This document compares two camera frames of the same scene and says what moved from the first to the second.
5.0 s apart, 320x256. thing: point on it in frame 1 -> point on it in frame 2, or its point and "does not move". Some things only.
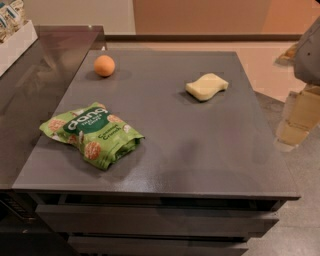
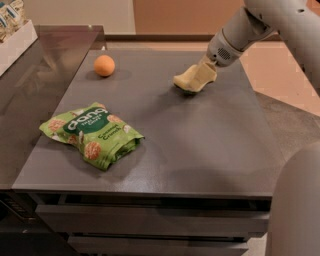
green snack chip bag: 100,136 does not move
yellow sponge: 206,86 -> 195,78
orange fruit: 104,65 does not move
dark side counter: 36,88 does not move
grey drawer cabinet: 206,178 does not move
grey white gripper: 308,56 -> 221,51
